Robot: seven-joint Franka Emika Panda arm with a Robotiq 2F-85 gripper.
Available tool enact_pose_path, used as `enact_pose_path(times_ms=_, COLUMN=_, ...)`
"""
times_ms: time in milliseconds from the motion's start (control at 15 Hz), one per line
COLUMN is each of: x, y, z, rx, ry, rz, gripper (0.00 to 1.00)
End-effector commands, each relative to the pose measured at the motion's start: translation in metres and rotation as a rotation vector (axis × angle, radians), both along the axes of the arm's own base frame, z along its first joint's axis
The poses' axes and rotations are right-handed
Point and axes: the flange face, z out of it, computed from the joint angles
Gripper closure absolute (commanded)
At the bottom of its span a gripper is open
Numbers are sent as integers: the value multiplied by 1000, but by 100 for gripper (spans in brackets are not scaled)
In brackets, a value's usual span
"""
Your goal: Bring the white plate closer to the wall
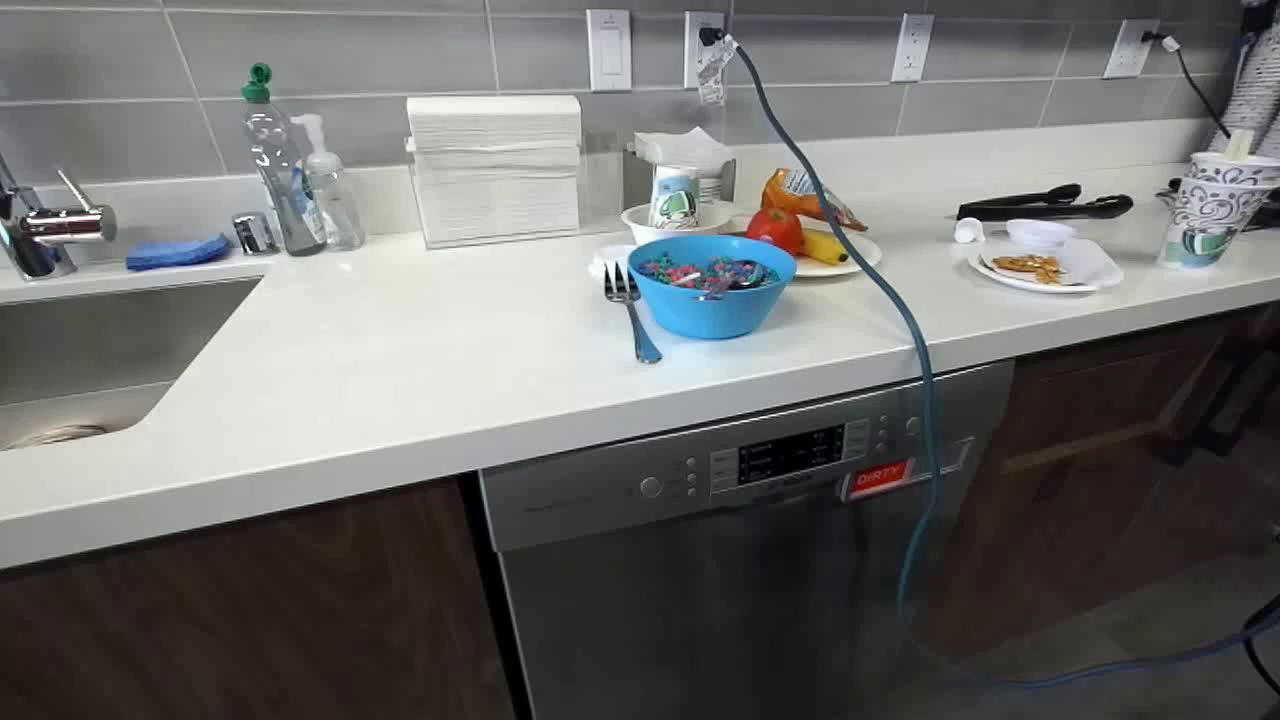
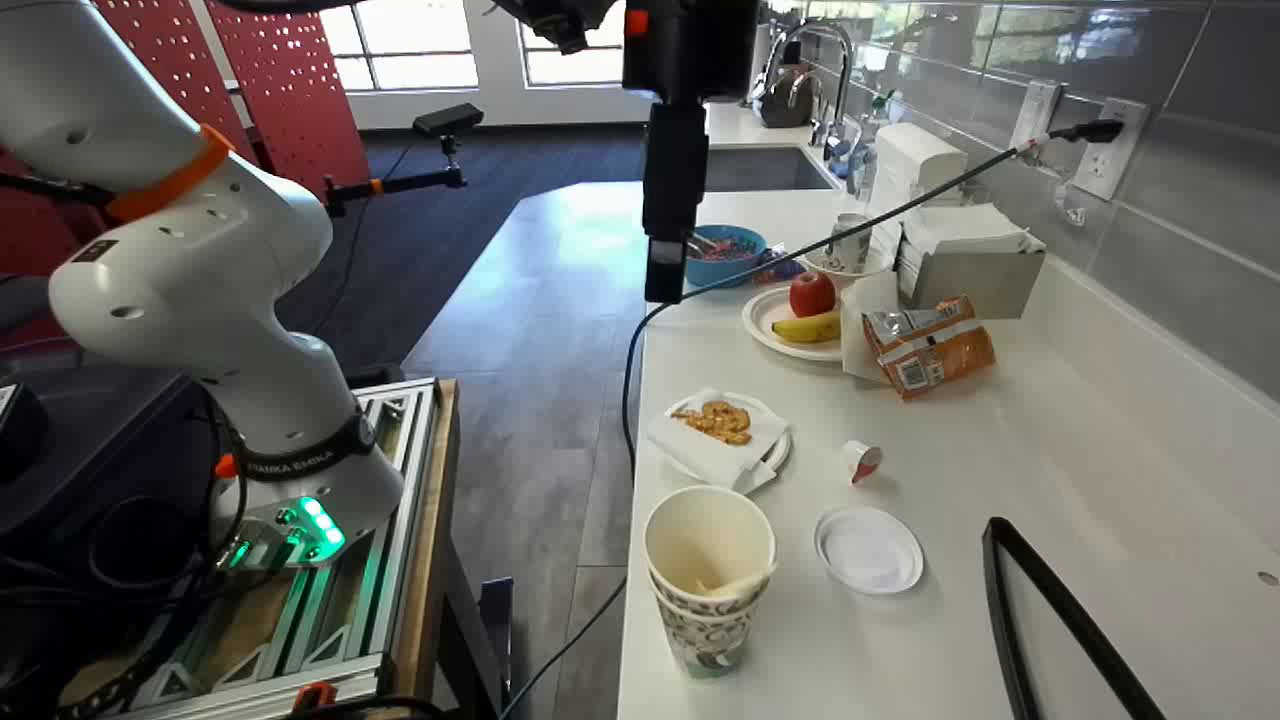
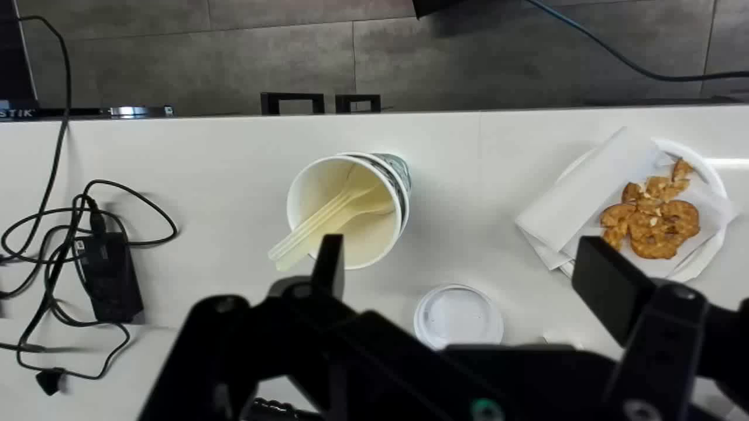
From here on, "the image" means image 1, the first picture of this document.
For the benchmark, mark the white plate with snacks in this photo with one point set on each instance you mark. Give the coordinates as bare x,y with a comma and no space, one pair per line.
987,266

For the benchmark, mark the silver fork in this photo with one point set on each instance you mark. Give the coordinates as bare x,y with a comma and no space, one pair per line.
638,321

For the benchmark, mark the blue bowl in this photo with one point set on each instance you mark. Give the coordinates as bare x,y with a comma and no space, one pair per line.
715,314

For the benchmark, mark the colourful wrapped candies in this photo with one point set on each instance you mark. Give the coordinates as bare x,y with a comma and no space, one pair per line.
707,273

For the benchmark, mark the white printed mug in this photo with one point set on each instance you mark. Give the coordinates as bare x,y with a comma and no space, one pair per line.
674,196

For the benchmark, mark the red tomato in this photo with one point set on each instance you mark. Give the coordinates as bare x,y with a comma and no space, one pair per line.
779,230

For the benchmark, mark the yellow banana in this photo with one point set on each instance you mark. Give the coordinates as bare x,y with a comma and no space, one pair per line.
826,249

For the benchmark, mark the white box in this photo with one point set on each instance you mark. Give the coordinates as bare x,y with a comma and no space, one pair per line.
680,147

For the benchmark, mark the orange toy carrot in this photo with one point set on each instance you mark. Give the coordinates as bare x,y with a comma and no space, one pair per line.
787,196

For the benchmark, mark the stainless steel dishwasher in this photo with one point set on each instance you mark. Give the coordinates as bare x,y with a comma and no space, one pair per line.
744,573

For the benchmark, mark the white paper towel stack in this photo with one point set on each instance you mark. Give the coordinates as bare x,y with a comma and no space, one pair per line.
494,167

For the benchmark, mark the clear soap pump bottle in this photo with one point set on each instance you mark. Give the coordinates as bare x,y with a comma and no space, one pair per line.
333,192

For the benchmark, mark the small white creamer cup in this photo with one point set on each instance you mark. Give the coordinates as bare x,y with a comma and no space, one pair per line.
970,235

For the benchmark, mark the brown pretzel snacks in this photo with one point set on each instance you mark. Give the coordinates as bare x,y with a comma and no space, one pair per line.
1027,266

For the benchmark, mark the clear bottle green cap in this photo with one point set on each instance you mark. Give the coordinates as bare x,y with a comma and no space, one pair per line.
283,175

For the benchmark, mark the small metal sink fitting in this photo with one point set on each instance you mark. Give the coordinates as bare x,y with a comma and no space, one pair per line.
249,235

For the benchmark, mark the black tongs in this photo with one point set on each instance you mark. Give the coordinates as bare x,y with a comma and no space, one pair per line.
1027,203

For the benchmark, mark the dark wood cabinet door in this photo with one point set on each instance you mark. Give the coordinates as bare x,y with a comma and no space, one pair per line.
1092,466
241,614

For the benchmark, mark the blue sponge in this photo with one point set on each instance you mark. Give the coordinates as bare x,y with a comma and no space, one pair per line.
176,249

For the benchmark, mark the steel sink basin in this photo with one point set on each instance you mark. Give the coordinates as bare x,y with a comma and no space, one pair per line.
92,360

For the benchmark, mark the patterned paper cup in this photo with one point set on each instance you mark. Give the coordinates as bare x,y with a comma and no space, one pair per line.
1220,203

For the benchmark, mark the chrome sink faucet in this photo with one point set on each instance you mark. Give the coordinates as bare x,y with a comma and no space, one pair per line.
47,223

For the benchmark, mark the stacked patterned paper cups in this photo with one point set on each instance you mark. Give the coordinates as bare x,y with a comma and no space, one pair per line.
1252,82

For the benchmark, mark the white light switch plate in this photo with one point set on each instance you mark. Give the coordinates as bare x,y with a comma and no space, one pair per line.
610,51

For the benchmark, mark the white empty wall outlet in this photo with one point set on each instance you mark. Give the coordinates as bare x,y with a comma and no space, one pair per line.
913,44

